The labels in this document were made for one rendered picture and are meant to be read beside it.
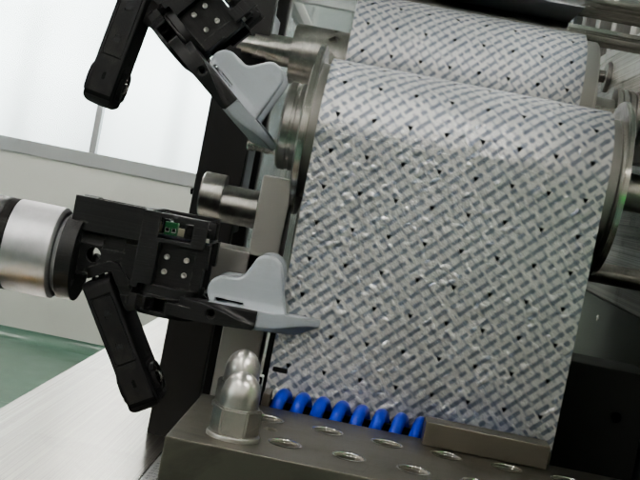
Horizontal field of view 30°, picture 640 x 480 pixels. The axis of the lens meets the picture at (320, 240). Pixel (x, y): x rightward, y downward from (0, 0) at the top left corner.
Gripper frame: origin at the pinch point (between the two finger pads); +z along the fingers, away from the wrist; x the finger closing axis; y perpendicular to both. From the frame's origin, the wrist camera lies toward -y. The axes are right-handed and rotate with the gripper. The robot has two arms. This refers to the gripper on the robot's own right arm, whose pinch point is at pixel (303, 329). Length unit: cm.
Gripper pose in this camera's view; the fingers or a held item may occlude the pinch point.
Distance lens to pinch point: 96.6
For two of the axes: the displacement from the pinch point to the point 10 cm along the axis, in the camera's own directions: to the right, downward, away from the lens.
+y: 1.9, -9.8, -0.5
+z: 9.8, 2.0, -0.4
